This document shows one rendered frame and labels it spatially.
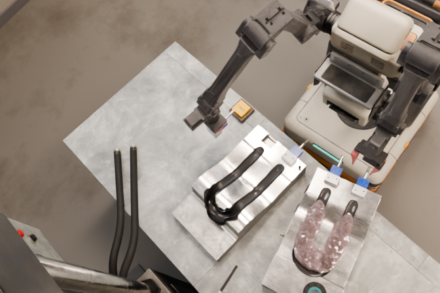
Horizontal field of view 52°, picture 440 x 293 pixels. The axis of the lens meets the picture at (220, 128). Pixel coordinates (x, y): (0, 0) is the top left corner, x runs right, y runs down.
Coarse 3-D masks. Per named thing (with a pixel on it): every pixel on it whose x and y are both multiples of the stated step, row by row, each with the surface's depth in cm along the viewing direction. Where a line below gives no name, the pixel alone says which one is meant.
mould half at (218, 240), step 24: (240, 144) 183; (264, 144) 181; (216, 168) 178; (264, 168) 177; (288, 168) 176; (192, 192) 179; (240, 192) 173; (264, 192) 174; (192, 216) 176; (240, 216) 166; (216, 240) 171
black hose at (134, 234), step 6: (132, 228) 171; (138, 228) 172; (132, 234) 170; (138, 234) 172; (132, 240) 168; (132, 246) 167; (126, 252) 167; (132, 252) 166; (126, 258) 165; (132, 258) 166; (126, 264) 164; (120, 270) 164; (126, 270) 164; (120, 276) 163; (126, 276) 164
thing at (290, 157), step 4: (308, 140) 179; (304, 144) 179; (292, 148) 177; (296, 148) 177; (300, 148) 177; (284, 152) 176; (288, 152) 175; (292, 152) 177; (296, 152) 176; (300, 152) 176; (284, 156) 175; (288, 156) 175; (292, 156) 175; (296, 156) 176; (284, 160) 177; (288, 160) 174; (292, 160) 174; (296, 160) 176; (288, 164) 177; (292, 164) 176
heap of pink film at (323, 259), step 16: (320, 208) 168; (304, 224) 164; (320, 224) 165; (336, 224) 164; (352, 224) 166; (304, 240) 163; (336, 240) 161; (304, 256) 162; (320, 256) 160; (336, 256) 161; (320, 272) 161
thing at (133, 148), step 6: (132, 150) 193; (132, 156) 191; (132, 162) 189; (132, 168) 188; (132, 174) 186; (132, 180) 184; (132, 186) 182; (132, 192) 181; (132, 198) 179; (132, 204) 177; (132, 210) 176; (132, 216) 174; (138, 216) 175; (132, 222) 173; (138, 222) 174
